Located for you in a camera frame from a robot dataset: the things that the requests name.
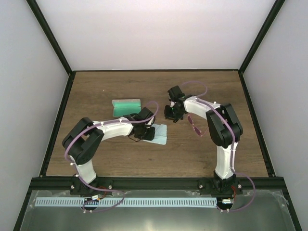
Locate black mounting rail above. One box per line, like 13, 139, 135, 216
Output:
31, 176, 285, 195

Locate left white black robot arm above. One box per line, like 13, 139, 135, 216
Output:
62, 107, 156, 194

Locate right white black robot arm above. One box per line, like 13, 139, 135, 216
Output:
164, 86, 243, 194

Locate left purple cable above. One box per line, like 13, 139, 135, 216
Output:
64, 101, 159, 213

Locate pink sunglasses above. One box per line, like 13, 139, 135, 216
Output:
187, 114, 209, 137

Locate purple cable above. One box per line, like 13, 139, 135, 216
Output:
181, 80, 256, 213
64, 101, 159, 213

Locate metal front plate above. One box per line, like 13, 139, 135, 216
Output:
19, 190, 295, 231

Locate black enclosure frame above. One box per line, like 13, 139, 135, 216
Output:
12, 0, 303, 231

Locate grey green glasses case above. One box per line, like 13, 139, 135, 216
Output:
112, 99, 141, 117

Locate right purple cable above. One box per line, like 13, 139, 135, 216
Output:
181, 80, 256, 213

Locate light blue slotted cable duct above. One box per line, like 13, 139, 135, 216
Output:
34, 197, 217, 208

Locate light blue cleaning cloth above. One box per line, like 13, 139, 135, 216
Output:
144, 124, 167, 145

